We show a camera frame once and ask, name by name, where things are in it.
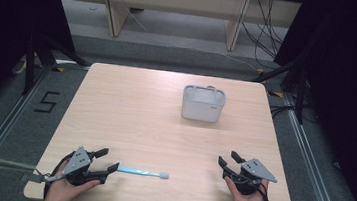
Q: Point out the white plastic toothbrush holder box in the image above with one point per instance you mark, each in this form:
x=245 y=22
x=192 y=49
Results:
x=200 y=111

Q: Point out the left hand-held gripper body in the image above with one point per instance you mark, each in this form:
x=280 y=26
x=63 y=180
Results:
x=78 y=161

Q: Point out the person's left hand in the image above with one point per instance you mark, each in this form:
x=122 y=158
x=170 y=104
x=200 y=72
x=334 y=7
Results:
x=63 y=192

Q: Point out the grey tape piece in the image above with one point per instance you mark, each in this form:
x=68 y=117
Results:
x=33 y=178

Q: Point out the black metal stand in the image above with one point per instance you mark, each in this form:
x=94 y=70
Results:
x=300 y=93
x=30 y=65

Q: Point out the light blue toothbrush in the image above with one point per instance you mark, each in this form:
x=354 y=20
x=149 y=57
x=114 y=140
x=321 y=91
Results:
x=139 y=171

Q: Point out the yellow black tape piece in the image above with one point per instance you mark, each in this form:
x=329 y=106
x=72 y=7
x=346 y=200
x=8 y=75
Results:
x=58 y=68
x=276 y=94

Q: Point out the black curtain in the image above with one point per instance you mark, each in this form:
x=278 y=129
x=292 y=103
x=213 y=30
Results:
x=352 y=82
x=8 y=12

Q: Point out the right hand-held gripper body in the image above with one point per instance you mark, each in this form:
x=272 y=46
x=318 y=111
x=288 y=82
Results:
x=253 y=170

